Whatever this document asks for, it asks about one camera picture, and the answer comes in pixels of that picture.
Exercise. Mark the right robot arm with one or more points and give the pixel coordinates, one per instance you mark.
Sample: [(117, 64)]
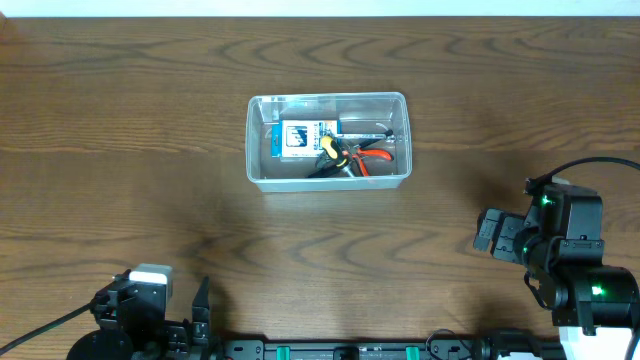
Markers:
[(594, 306)]

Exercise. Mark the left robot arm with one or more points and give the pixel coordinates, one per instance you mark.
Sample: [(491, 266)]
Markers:
[(103, 345)]

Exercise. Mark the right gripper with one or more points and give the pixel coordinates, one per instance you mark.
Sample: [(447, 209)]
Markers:
[(509, 224)]

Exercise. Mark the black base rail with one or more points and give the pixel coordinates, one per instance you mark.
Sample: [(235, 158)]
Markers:
[(442, 344)]

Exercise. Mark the blue white screwdriver set box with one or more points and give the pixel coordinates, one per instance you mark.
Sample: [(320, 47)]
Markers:
[(301, 138)]

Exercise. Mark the silver ratchet wrench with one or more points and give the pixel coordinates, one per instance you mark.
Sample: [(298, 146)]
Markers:
[(366, 136)]

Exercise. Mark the small black handled hammer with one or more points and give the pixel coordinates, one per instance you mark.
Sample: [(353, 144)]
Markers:
[(323, 160)]

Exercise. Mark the orange handled cutting pliers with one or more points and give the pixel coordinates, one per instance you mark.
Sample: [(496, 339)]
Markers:
[(356, 154)]

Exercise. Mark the slim black yellow screwdriver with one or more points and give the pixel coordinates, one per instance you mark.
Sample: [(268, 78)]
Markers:
[(330, 170)]

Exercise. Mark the clear plastic container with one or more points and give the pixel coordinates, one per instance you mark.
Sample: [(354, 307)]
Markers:
[(370, 112)]

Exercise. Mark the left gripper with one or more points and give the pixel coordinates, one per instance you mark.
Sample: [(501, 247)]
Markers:
[(176, 329)]

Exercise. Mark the stubby yellow black screwdriver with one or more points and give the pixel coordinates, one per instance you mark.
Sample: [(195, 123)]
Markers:
[(335, 152)]

